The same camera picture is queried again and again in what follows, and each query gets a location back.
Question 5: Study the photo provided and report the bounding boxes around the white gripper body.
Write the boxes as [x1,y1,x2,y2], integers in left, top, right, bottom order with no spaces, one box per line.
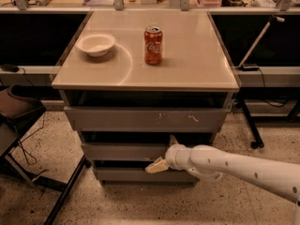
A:
[165,143,191,171]

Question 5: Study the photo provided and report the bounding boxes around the grey drawer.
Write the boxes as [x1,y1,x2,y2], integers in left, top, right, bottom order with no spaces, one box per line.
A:
[82,143,169,161]
[65,106,227,133]
[94,168,199,183]

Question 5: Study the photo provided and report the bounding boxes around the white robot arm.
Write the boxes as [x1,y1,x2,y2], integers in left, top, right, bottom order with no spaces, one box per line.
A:
[145,136,300,225]

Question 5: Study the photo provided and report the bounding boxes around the grey bottom drawer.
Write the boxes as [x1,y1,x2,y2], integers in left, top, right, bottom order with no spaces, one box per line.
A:
[94,168,199,183]

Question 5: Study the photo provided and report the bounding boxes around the grey drawer cabinet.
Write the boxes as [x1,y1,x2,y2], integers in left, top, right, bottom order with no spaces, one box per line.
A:
[52,9,239,186]

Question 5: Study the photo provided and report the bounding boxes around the grey top drawer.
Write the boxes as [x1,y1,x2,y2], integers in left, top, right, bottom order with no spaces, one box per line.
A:
[65,106,227,133]

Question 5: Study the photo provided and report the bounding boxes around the black stand leg left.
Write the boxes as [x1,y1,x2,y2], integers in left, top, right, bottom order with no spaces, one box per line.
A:
[44,156,90,225]

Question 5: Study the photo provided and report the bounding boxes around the black table leg right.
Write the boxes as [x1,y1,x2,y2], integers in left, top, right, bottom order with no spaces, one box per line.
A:
[237,98,264,149]

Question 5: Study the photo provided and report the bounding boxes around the black power adapter right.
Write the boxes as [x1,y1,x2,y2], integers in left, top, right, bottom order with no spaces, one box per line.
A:
[240,64,259,71]

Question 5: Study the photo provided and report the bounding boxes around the black power adapter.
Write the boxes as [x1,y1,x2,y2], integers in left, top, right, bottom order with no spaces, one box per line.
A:
[240,64,259,71]
[1,64,19,72]

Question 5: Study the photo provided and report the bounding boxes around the red cola can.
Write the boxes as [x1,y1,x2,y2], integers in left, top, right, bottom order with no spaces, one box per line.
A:
[144,25,163,65]

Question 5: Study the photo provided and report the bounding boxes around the white bowl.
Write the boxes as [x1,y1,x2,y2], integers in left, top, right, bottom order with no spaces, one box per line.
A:
[76,33,115,57]

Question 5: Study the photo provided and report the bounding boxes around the dark chair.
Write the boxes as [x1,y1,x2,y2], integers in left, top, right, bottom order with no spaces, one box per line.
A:
[0,85,46,158]

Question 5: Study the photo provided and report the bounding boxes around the white rod with black tip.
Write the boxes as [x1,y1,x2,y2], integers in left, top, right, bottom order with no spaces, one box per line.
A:
[236,15,285,70]

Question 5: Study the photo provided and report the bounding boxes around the black power adapter left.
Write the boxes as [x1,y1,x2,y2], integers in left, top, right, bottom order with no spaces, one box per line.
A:
[1,64,19,72]

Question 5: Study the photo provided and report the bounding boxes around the black floor cable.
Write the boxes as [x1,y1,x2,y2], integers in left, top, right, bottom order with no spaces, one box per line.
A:
[17,112,48,167]

